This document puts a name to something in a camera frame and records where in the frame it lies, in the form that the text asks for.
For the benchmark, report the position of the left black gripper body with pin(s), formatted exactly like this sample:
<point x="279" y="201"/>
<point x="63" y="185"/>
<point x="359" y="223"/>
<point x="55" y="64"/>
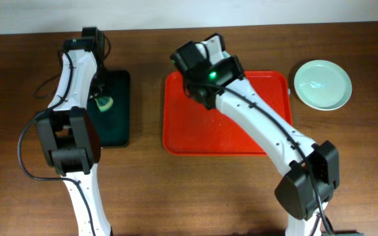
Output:
<point x="99" y="90"/>

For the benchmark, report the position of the green sponge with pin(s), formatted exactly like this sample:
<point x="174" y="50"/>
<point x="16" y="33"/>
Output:
<point x="104" y="103"/>

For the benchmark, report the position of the light blue plate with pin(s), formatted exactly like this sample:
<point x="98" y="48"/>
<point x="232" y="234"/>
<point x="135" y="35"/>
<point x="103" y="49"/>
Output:
<point x="322" y="85"/>

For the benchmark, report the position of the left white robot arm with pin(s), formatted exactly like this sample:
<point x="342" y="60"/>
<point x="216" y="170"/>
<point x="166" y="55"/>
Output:
<point x="69" y="140"/>

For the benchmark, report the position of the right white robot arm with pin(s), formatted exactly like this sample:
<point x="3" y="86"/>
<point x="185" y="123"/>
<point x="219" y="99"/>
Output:
<point x="310" y="171"/>

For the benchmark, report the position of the black plastic tray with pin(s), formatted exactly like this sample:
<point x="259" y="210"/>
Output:
<point x="113" y="126"/>

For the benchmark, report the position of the red plastic tray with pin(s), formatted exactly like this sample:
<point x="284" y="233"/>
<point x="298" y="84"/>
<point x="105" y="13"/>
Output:
<point x="190" y="129"/>

